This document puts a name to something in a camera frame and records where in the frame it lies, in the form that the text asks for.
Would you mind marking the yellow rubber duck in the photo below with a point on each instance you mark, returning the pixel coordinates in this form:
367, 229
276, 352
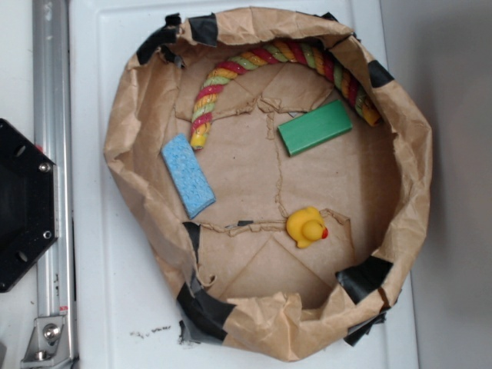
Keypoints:
306, 226

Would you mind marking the blue sponge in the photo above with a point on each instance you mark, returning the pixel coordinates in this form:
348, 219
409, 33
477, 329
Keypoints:
190, 182

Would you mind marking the brown paper bag bin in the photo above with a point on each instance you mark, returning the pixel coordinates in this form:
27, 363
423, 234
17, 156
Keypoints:
237, 276

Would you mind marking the green rectangular block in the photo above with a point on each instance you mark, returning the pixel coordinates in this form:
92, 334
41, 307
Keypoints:
315, 127

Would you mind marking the multicolour twisted rope toy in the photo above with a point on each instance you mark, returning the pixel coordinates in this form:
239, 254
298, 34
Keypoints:
323, 62

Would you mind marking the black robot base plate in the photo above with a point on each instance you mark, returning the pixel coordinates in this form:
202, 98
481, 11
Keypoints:
28, 220

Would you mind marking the aluminium extrusion rail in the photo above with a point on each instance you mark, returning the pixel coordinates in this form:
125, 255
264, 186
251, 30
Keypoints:
52, 128

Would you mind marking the metal corner bracket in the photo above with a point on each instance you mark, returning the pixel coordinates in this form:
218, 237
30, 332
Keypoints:
48, 344

